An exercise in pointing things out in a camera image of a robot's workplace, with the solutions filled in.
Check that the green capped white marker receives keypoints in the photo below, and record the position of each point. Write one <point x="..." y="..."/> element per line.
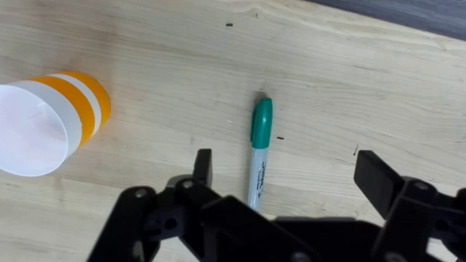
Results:
<point x="260" y="143"/>

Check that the orange striped white cup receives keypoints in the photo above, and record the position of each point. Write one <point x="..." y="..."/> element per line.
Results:
<point x="44" y="120"/>

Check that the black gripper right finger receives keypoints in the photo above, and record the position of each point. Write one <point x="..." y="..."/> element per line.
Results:
<point x="414" y="213"/>

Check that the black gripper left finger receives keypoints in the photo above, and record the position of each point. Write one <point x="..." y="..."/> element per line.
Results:
<point x="187" y="210"/>

